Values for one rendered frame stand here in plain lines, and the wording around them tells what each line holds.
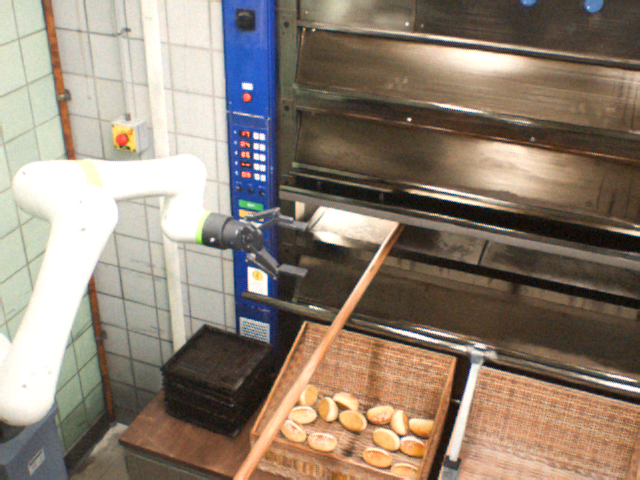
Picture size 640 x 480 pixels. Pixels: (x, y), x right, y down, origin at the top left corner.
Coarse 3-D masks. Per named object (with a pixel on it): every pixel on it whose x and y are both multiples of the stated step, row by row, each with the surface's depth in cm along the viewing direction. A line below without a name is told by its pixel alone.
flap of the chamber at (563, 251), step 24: (336, 192) 243; (360, 192) 246; (384, 216) 230; (408, 216) 228; (456, 216) 231; (480, 216) 233; (504, 216) 235; (504, 240) 219; (528, 240) 217; (576, 240) 220; (600, 240) 222; (624, 240) 223; (624, 264) 209
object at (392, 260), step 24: (312, 240) 262; (336, 240) 262; (360, 240) 262; (384, 264) 256; (408, 264) 253; (432, 264) 250; (456, 264) 250; (504, 288) 244; (528, 288) 240; (552, 288) 239; (576, 288) 239; (600, 312) 235; (624, 312) 232
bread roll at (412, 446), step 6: (402, 438) 258; (408, 438) 257; (414, 438) 257; (402, 444) 257; (408, 444) 256; (414, 444) 255; (420, 444) 255; (402, 450) 257; (408, 450) 256; (414, 450) 255; (420, 450) 255; (414, 456) 256; (420, 456) 256
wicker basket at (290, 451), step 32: (352, 352) 273; (384, 352) 269; (416, 352) 265; (288, 384) 271; (320, 384) 281; (384, 384) 272; (416, 384) 268; (448, 384) 254; (320, 416) 273; (416, 416) 271; (288, 448) 243; (352, 448) 260
